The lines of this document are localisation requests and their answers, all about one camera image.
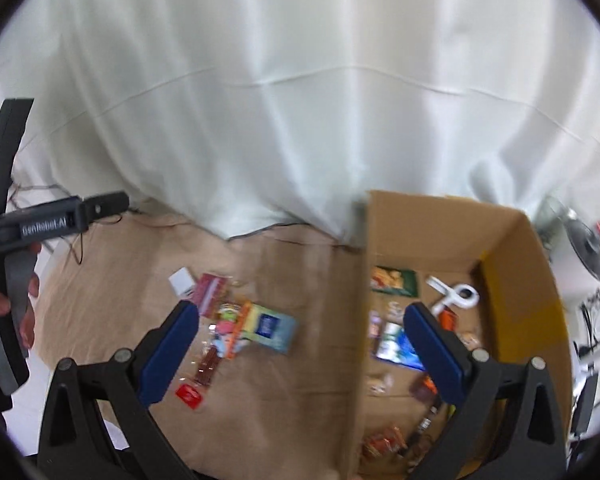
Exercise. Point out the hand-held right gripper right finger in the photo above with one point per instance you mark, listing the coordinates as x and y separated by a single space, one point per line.
435 355

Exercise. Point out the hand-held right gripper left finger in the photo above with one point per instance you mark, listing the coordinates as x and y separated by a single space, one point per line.
172 352

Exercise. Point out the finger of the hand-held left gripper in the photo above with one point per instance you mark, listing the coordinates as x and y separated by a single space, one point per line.
105 208

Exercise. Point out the red sausage packet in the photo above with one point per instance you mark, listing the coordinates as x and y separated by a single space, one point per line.
207 365

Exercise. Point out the cardboard box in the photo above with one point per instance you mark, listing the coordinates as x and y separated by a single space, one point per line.
430 225

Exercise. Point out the orange and brown snack packet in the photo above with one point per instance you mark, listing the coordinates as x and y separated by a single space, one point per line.
422 388

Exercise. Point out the blue and white packet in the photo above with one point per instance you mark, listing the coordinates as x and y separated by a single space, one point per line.
397 350

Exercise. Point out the small orange packet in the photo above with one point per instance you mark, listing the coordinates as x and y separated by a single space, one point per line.
447 319

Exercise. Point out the small red packet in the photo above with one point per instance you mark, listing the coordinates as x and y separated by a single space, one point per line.
189 395

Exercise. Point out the clear small packet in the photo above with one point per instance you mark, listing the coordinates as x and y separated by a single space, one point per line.
380 383

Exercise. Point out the pink and green snack packet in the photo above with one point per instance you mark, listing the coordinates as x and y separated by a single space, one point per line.
230 322

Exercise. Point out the white plastic clip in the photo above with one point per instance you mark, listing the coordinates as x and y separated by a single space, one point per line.
462 294

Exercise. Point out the maroon snack packet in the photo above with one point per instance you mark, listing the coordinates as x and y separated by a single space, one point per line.
212 292

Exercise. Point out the small white box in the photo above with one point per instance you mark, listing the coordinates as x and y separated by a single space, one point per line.
182 281

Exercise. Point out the green cracker packet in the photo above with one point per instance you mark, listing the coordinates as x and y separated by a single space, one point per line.
400 282

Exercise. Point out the teal and blue packet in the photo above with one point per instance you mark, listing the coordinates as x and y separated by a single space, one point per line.
270 330

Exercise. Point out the grey fan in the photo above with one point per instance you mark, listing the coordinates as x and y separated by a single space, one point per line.
587 247

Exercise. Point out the white curtain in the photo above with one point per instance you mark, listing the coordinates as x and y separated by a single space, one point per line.
300 85

